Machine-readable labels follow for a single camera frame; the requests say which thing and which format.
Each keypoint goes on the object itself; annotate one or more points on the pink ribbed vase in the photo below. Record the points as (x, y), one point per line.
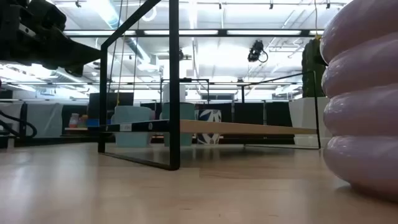
(363, 109)

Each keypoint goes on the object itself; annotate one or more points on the black frame wooden shelf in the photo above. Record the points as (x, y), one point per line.
(174, 93)

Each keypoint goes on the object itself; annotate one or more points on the black ceiling camera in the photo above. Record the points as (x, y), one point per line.
(256, 51)

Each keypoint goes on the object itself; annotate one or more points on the teal mug white interior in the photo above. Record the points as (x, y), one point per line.
(188, 112)

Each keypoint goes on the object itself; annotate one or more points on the blue box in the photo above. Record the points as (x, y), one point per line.
(92, 123)

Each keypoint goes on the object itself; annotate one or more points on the white red bottle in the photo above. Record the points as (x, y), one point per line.
(73, 120)

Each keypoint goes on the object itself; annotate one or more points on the gray cloth cover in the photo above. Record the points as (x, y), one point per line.
(46, 119)

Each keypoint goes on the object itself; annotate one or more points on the black monitor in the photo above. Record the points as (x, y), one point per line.
(124, 99)

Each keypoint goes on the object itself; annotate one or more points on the white mug blue pattern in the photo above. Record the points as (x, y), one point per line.
(208, 115)

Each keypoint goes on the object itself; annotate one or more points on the green cactus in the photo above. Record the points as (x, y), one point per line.
(311, 74)

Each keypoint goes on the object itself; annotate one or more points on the black overhead frame beam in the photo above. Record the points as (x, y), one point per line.
(222, 32)

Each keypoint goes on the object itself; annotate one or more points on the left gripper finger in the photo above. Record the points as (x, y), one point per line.
(81, 53)
(74, 70)

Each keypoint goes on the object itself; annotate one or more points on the black upright post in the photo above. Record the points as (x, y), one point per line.
(22, 124)

